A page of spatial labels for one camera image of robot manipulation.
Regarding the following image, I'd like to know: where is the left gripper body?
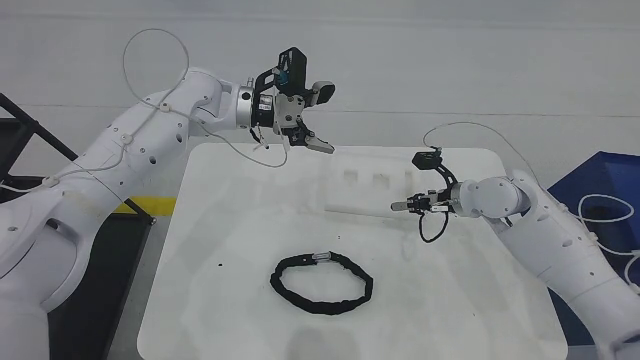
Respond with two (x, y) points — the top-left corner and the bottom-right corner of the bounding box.
(235, 84), (308, 135)

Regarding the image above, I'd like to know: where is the black cable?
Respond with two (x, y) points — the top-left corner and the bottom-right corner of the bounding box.
(418, 209), (451, 245)

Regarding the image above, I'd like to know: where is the white foam tray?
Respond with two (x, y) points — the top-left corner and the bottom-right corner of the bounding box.
(323, 151), (427, 222)

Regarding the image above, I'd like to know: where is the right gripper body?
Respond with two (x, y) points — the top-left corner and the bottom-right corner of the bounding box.
(423, 187), (463, 217)

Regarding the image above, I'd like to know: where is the black metal rack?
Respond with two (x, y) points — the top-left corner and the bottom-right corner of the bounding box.
(0, 91), (157, 360)

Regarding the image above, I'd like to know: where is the blue panel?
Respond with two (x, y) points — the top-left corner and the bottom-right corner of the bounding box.
(546, 150), (640, 347)

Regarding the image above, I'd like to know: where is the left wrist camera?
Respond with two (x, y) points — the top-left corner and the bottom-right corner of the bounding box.
(253, 46), (309, 99)

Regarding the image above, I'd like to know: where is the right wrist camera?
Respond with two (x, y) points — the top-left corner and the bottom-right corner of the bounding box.
(410, 146), (459, 197)

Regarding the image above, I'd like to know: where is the black sleeved ring lock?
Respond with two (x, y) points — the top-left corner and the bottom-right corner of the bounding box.
(269, 250), (375, 317)

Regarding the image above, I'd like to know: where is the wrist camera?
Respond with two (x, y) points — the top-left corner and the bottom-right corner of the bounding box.
(253, 46), (309, 99)
(410, 146), (459, 197)

